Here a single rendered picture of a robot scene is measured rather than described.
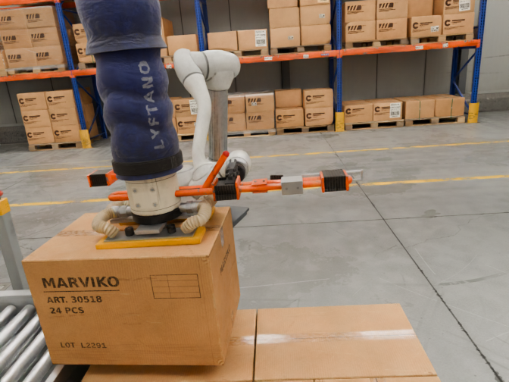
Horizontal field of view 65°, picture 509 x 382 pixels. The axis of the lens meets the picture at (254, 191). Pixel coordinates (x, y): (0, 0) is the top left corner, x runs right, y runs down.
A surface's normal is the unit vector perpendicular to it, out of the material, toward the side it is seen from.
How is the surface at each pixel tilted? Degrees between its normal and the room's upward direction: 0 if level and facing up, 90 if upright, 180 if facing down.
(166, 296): 90
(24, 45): 89
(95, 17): 96
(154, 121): 107
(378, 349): 0
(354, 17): 90
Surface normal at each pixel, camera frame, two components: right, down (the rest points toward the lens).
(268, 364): -0.07, -0.95
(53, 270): -0.10, 0.32
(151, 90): 0.70, 0.44
